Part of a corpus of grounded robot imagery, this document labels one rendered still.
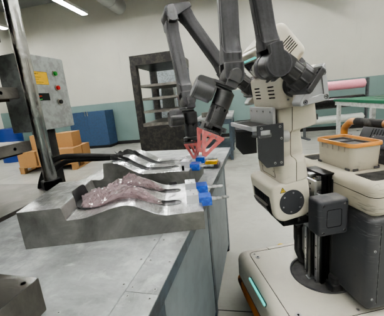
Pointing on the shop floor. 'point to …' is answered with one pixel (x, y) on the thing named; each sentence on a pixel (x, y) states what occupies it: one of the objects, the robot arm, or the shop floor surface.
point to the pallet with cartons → (70, 137)
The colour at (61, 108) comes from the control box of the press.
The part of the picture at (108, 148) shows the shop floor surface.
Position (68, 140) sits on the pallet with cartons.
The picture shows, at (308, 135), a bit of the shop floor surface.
